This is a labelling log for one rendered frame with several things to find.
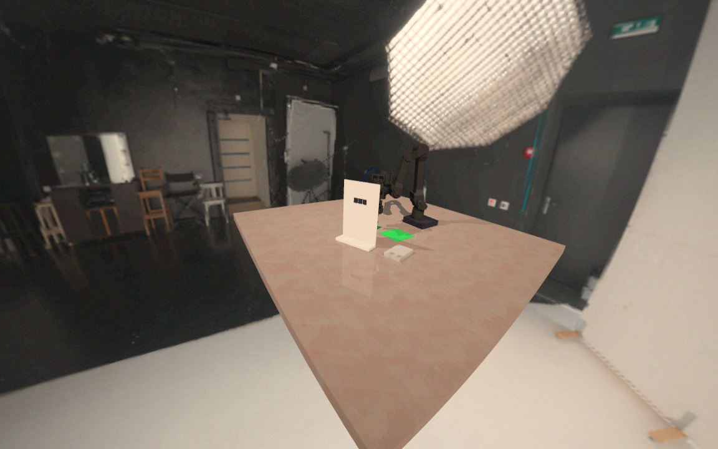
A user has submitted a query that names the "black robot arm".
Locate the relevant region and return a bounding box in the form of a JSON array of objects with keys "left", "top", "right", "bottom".
[{"left": 380, "top": 143, "right": 429, "bottom": 220}]

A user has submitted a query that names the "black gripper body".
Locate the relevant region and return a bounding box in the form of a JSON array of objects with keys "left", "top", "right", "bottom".
[{"left": 371, "top": 174, "right": 387, "bottom": 215}]

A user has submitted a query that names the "cream panel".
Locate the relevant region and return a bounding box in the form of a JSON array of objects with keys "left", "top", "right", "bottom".
[{"left": 335, "top": 180, "right": 380, "bottom": 252}]

